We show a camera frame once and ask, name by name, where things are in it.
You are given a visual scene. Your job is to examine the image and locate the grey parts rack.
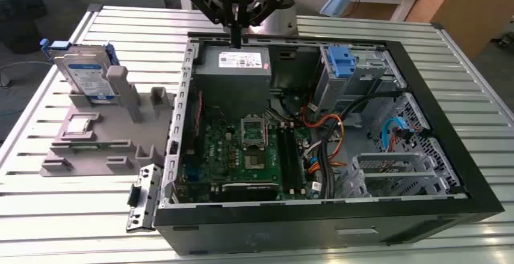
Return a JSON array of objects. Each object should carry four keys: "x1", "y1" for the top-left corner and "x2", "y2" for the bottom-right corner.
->
[{"x1": 38, "y1": 65, "x2": 178, "y2": 177}]

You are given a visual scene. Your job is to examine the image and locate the silver CPU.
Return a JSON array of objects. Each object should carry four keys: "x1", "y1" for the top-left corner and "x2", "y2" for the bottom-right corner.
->
[{"x1": 66, "y1": 118, "x2": 92, "y2": 134}]

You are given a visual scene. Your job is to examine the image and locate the silver disk bay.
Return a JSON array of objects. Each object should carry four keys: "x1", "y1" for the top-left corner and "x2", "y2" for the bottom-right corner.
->
[{"x1": 347, "y1": 151, "x2": 461, "y2": 198}]

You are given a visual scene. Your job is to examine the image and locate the black graphics card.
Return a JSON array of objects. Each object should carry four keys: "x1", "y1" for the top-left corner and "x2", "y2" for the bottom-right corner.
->
[{"x1": 209, "y1": 181, "x2": 281, "y2": 203}]

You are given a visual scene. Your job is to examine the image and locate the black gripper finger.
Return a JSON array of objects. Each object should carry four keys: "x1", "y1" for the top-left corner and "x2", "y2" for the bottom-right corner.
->
[
  {"x1": 185, "y1": 0, "x2": 238, "y2": 49},
  {"x1": 237, "y1": 0, "x2": 291, "y2": 49}
]

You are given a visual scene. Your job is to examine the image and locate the black RAM slot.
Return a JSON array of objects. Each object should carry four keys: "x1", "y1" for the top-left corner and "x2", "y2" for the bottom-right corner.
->
[
  {"x1": 279, "y1": 121, "x2": 294, "y2": 194},
  {"x1": 290, "y1": 121, "x2": 306, "y2": 194}
]

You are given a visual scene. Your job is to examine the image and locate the orange wire bundle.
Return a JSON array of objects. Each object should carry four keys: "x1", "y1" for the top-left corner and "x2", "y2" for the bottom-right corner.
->
[{"x1": 301, "y1": 115, "x2": 346, "y2": 174}]

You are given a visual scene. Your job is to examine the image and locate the grey power supply unit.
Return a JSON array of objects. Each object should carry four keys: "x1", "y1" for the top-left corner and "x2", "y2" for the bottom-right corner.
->
[{"x1": 193, "y1": 45, "x2": 274, "y2": 117}]

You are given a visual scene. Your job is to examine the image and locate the black open PC case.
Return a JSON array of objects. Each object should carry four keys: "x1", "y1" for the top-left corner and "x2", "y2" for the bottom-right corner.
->
[{"x1": 153, "y1": 31, "x2": 506, "y2": 256}]

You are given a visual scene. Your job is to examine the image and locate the metal socket cover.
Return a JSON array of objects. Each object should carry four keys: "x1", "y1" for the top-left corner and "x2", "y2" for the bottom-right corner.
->
[{"x1": 239, "y1": 114, "x2": 270, "y2": 150}]

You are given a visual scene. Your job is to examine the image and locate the black office chair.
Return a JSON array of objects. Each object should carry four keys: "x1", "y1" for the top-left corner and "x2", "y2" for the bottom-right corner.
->
[{"x1": 0, "y1": 0, "x2": 47, "y2": 54}]

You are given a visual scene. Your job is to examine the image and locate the grey expansion slot latch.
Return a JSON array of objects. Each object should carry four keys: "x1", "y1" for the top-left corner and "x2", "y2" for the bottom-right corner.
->
[{"x1": 125, "y1": 163, "x2": 165, "y2": 233}]

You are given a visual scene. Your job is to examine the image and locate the blue drive latch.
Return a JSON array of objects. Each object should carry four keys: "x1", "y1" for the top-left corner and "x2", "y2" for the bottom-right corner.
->
[{"x1": 327, "y1": 46, "x2": 358, "y2": 78}]

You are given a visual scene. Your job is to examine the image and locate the hard disk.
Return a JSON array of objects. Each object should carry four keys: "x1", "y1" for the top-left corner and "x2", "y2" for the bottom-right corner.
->
[{"x1": 39, "y1": 40, "x2": 122, "y2": 108}]

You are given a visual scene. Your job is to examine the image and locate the CPU socket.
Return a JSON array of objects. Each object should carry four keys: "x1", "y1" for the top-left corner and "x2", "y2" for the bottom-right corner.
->
[{"x1": 243, "y1": 152, "x2": 270, "y2": 171}]

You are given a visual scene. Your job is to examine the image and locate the silver drive cage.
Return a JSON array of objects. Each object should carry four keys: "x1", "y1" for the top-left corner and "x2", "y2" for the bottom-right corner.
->
[{"x1": 313, "y1": 46, "x2": 406, "y2": 117}]

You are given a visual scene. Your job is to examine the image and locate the blue data wire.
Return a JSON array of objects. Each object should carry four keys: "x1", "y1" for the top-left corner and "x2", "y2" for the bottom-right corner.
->
[{"x1": 384, "y1": 118, "x2": 406, "y2": 153}]

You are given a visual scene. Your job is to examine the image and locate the disk power wire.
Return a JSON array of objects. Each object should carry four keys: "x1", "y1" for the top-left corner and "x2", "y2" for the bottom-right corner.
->
[{"x1": 396, "y1": 125, "x2": 433, "y2": 140}]

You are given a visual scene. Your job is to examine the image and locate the green RAM stick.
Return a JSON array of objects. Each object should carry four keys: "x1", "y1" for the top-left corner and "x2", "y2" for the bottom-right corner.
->
[{"x1": 68, "y1": 142, "x2": 114, "y2": 150}]

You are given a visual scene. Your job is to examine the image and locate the green motherboard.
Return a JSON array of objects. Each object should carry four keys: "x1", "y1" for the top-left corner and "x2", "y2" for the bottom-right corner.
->
[{"x1": 177, "y1": 119, "x2": 322, "y2": 201}]

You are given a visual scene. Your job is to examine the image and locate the brown wooden cabinet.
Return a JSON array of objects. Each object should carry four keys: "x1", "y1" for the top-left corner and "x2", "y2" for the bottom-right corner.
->
[{"x1": 432, "y1": 0, "x2": 514, "y2": 60}]

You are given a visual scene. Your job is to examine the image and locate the thin red wire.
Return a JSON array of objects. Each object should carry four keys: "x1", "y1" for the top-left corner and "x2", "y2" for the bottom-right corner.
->
[{"x1": 191, "y1": 91, "x2": 202, "y2": 138}]

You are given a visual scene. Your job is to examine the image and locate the thick black cable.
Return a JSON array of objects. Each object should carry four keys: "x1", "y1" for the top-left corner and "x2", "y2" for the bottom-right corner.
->
[{"x1": 321, "y1": 92, "x2": 402, "y2": 200}]

